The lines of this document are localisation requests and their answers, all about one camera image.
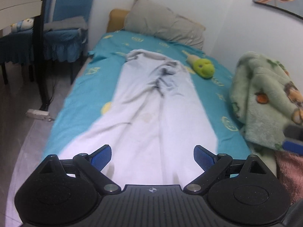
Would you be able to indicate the green plush toy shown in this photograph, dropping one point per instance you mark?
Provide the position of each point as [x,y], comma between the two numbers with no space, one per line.
[202,66]

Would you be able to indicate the white power strip on floor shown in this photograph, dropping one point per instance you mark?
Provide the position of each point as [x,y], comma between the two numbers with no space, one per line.
[39,115]

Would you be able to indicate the white t-shirt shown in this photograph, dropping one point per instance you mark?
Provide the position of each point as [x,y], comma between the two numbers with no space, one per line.
[154,121]

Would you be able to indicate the yellow-brown headboard cushion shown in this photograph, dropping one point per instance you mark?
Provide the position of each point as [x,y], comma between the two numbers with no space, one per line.
[116,20]

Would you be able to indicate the pink fleece cloth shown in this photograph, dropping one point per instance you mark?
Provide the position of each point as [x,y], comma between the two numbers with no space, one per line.
[290,173]

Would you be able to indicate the white desk with black legs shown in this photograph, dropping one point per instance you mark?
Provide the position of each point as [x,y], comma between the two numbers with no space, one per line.
[37,66]

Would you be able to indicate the far blue covered chair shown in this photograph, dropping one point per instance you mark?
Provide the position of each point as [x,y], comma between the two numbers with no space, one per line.
[16,47]

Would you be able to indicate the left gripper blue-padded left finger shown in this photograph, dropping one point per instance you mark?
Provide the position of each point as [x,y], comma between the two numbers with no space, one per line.
[84,166]

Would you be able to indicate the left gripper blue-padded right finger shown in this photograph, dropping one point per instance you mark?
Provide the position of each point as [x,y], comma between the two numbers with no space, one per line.
[227,176]

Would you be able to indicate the small white plush toy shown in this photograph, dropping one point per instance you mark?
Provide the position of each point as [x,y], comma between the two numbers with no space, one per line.
[22,25]

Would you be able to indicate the teal patterned bed sheet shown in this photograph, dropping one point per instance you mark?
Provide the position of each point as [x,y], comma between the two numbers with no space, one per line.
[93,92]

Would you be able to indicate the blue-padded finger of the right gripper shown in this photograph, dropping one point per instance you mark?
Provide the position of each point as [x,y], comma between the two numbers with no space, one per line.
[293,146]

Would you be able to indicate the blue covered chair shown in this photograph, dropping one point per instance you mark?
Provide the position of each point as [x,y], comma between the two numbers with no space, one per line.
[66,30]
[16,47]

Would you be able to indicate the near blue covered chair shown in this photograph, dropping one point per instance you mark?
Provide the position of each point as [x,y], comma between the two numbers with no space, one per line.
[66,30]

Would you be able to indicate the green fleece blanket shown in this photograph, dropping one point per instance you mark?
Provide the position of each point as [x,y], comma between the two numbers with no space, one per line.
[264,99]

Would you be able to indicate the grey folded cloth on chair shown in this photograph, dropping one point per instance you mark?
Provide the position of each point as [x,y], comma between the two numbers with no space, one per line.
[77,22]

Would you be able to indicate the grey pillow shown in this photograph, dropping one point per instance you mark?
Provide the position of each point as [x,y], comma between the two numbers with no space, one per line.
[149,18]

